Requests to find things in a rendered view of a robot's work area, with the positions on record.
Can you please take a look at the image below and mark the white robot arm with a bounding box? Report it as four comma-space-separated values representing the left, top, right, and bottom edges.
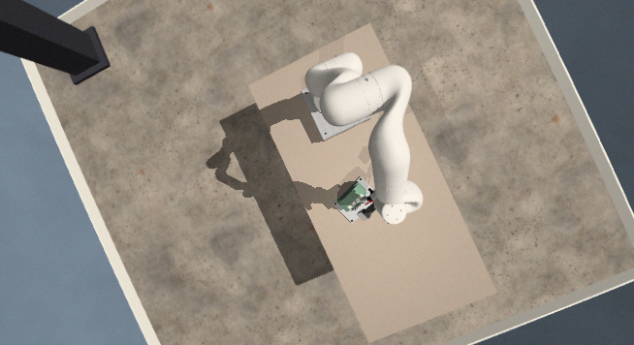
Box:
305, 52, 423, 224

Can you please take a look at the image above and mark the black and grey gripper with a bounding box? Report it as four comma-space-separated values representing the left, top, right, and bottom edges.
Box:
367, 188, 376, 201

